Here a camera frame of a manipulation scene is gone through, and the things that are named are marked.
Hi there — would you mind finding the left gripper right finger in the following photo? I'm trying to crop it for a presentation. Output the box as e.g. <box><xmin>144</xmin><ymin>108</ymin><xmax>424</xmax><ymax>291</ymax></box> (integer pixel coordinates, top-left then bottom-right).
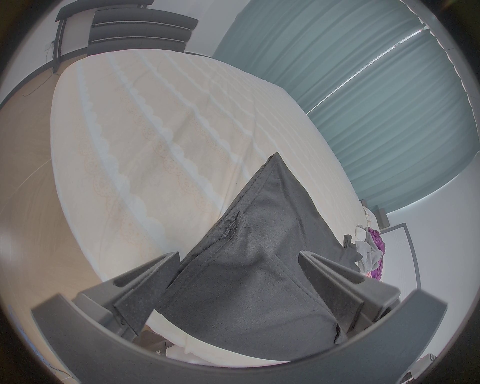
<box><xmin>299</xmin><ymin>250</ymin><xmax>401</xmax><ymax>334</ymax></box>

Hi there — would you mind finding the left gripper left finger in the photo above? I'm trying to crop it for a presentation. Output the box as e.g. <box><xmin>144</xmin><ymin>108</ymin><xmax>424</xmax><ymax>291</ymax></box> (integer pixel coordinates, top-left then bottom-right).
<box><xmin>77</xmin><ymin>252</ymin><xmax>181</xmax><ymax>337</ymax></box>

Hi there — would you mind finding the black T-shirt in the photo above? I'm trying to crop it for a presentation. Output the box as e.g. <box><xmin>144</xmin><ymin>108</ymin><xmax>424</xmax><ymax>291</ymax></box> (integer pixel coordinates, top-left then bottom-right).
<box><xmin>155</xmin><ymin>152</ymin><xmax>364</xmax><ymax>346</ymax></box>

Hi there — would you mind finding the pile of clothes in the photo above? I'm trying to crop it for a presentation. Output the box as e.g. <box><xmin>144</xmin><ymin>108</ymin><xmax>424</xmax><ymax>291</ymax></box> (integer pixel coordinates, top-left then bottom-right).
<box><xmin>343</xmin><ymin>225</ymin><xmax>387</xmax><ymax>282</ymax></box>

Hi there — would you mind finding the bed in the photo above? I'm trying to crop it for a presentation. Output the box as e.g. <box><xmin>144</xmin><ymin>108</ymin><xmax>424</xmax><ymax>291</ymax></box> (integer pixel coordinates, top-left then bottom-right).
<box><xmin>49</xmin><ymin>50</ymin><xmax>422</xmax><ymax>366</ymax></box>

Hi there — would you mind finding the grey bedside table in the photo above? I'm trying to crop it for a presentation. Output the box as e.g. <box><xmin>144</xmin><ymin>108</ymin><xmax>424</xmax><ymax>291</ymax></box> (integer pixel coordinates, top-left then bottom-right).
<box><xmin>361</xmin><ymin>200</ymin><xmax>391</xmax><ymax>229</ymax></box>

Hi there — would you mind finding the blue-green curtain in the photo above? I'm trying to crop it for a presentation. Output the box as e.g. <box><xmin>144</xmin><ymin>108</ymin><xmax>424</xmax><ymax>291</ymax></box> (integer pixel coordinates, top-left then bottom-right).
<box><xmin>307</xmin><ymin>29</ymin><xmax>480</xmax><ymax>212</ymax></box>
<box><xmin>213</xmin><ymin>0</ymin><xmax>428</xmax><ymax>113</ymax></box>

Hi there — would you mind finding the black chest of drawers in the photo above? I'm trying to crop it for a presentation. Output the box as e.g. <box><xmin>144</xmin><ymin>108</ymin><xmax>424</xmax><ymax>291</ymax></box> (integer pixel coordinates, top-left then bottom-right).
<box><xmin>87</xmin><ymin>8</ymin><xmax>199</xmax><ymax>57</ymax></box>

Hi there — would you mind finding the black dressing table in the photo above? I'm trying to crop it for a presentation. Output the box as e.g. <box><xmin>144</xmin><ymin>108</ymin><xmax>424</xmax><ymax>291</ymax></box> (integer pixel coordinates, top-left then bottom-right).
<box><xmin>55</xmin><ymin>0</ymin><xmax>155</xmax><ymax>74</ymax></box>

